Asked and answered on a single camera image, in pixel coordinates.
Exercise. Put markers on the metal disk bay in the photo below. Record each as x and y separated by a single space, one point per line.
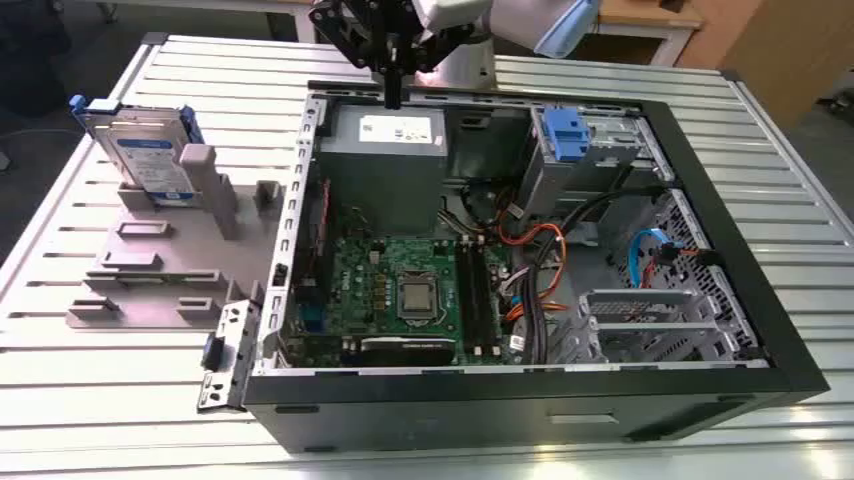
640 327

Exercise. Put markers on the black open PC case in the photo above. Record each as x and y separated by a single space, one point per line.
467 400

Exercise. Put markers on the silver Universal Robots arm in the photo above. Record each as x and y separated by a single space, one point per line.
467 65

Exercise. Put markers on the black CPU socket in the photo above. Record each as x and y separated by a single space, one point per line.
421 274

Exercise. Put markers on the metal rear bracket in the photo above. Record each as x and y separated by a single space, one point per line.
233 320

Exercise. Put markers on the silver CPU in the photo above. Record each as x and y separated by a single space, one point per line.
415 298

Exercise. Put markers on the black RAM slot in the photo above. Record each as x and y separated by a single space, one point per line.
468 295
487 295

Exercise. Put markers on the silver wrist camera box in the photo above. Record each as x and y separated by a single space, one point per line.
447 15

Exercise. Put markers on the metal optical drive bay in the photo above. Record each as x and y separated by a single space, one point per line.
600 170

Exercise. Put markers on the grey parts rack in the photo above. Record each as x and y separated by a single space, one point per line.
166 250

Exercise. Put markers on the green RAM stick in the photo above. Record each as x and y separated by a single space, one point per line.
140 281

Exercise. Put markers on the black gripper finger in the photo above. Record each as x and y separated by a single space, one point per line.
433 52
342 35

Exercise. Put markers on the wooden desk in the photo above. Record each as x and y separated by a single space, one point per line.
660 17

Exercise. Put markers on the black graphics card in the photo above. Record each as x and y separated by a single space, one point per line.
400 350

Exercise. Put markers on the hard disk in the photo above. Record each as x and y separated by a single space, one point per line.
142 160

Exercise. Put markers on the green motherboard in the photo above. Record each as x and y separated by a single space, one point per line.
427 250

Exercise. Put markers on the grey power supply unit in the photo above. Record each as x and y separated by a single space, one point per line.
380 185

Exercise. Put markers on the wooden cabinet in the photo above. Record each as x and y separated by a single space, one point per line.
787 50

